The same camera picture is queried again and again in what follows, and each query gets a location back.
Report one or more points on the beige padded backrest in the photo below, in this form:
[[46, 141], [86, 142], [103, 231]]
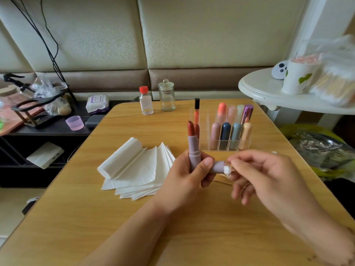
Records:
[[222, 30]]

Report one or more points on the clear bottle red cap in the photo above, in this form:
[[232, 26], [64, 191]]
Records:
[[146, 103]]

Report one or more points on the pink tray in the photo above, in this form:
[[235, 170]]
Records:
[[14, 116]]

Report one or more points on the clear acrylic lipstick organizer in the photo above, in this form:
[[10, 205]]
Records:
[[233, 130]]

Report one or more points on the wet wipes pack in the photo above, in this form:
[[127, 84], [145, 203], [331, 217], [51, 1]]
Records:
[[97, 104]]

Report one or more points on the white tissue sheet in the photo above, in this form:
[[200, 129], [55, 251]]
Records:
[[227, 170]]

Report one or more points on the person's right hand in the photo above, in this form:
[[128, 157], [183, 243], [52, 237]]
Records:
[[277, 185]]

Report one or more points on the jar with wooden lid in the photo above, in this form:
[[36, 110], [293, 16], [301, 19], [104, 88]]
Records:
[[8, 91]]

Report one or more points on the person's left hand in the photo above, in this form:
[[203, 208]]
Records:
[[180, 188]]

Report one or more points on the stack of white tissues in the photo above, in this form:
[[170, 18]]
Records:
[[138, 174]]

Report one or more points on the white round side table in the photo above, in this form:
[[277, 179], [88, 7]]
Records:
[[263, 88]]

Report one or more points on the glass jar with lid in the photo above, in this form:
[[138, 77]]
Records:
[[167, 98]]

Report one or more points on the red lipstick mauve tube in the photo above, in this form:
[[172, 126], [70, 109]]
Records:
[[193, 146]]

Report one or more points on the black clip tool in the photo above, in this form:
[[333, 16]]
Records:
[[14, 79]]

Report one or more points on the small purple plastic cup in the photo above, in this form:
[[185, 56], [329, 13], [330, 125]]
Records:
[[75, 123]]

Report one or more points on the white mug green leaf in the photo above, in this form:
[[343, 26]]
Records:
[[299, 79]]

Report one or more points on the crumpled clear plastic bag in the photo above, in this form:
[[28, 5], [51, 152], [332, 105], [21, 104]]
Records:
[[47, 85]]

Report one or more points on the white power bank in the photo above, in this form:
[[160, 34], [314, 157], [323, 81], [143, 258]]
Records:
[[44, 155]]

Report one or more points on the mauve lipstick cap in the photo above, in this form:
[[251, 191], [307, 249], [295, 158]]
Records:
[[218, 167]]

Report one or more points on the black low shelf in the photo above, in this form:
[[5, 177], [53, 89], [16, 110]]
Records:
[[50, 133]]

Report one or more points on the white panda figure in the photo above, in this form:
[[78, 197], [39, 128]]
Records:
[[279, 70]]

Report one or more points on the person's left forearm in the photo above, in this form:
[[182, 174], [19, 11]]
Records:
[[125, 243]]

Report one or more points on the yellow-green bin with bag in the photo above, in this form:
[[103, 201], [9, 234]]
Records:
[[321, 155]]

